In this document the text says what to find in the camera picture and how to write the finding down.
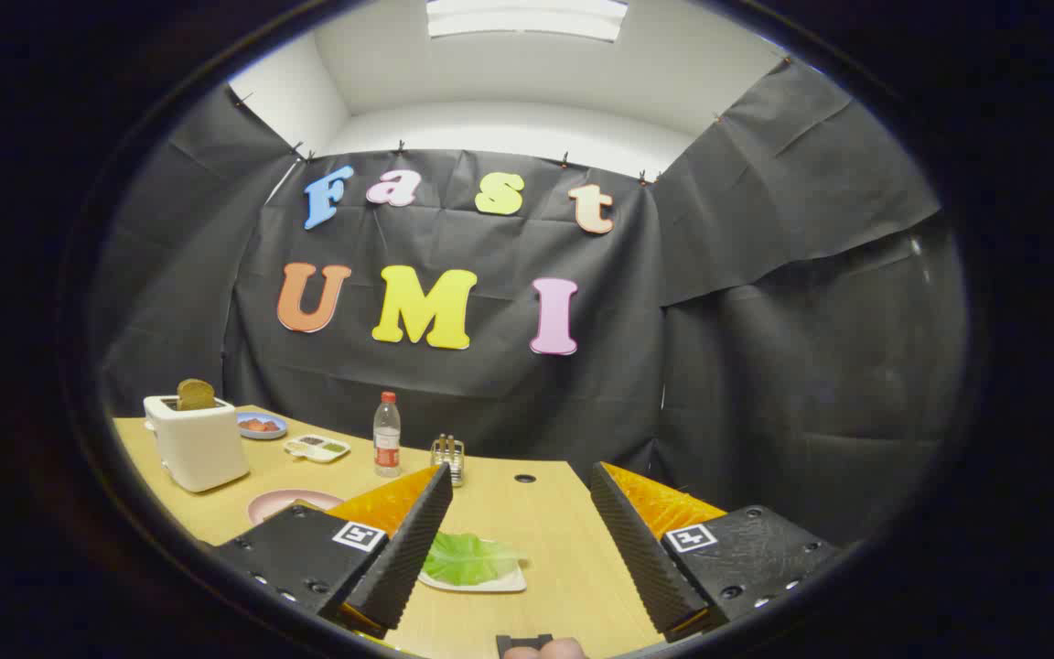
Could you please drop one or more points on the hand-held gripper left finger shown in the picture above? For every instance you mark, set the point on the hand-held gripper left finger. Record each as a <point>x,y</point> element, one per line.
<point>413,549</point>

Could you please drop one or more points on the small blue plate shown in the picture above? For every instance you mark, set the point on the small blue plate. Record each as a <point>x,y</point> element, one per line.
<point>262,436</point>

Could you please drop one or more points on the clear red-capped plastic bottle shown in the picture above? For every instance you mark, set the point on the clear red-capped plastic bottle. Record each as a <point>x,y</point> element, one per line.
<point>387,448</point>

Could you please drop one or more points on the black backdrop cloth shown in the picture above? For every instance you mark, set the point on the black backdrop cloth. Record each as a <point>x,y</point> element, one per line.
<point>765,366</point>

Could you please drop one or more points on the pink round plate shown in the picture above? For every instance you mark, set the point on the pink round plate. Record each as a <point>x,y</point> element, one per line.
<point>285,502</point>

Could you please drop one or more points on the brown bread slice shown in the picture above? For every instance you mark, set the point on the brown bread slice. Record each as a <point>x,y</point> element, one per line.
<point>195,395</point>

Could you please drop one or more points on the white toaster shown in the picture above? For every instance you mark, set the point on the white toaster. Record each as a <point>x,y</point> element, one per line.
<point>202,448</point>

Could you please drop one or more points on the white divided sauce dish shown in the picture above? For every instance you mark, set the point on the white divided sauce dish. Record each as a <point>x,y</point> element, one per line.
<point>337,455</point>

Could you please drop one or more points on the green lettuce leaf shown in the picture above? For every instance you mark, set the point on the green lettuce leaf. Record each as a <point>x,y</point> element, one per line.
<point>467,560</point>

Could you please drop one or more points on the ceiling light panel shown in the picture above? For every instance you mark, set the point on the ceiling light panel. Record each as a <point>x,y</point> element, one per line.
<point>527,18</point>

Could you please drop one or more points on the white square plate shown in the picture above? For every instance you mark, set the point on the white square plate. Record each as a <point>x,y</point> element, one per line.
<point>500,584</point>

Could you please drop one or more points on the red food pieces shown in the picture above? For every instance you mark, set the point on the red food pieces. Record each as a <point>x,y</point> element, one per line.
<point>260,425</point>

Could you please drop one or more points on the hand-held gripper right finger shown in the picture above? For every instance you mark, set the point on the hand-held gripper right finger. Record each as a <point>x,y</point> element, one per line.
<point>637,549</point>

